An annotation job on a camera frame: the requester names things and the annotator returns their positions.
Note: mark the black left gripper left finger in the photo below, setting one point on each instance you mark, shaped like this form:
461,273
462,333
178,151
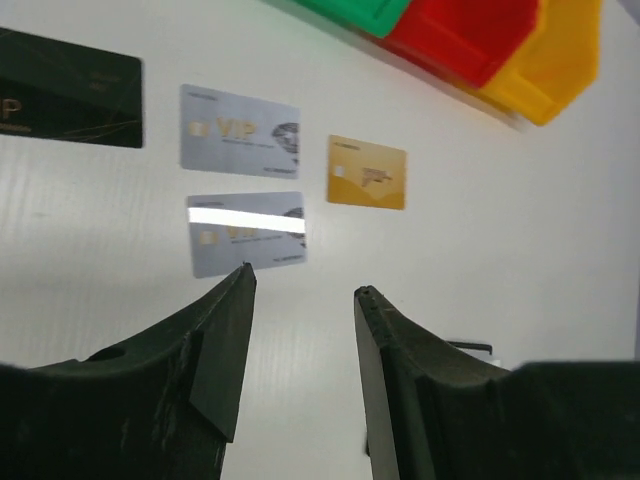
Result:
162,404

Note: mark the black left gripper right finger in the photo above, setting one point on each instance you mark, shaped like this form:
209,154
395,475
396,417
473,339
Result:
435,412

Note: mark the gold card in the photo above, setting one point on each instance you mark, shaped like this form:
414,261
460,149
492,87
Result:
366,174

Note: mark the silver VIP credit card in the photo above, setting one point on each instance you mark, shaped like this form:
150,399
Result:
222,132

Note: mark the grey credit card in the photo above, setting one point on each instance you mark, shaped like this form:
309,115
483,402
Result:
61,91

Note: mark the yellow plastic bin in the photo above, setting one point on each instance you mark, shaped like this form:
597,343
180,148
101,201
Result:
557,61

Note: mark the red plastic bin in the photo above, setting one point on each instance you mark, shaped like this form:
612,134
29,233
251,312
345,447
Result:
468,39

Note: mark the green plastic bin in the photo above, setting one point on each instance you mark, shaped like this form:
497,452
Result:
376,18

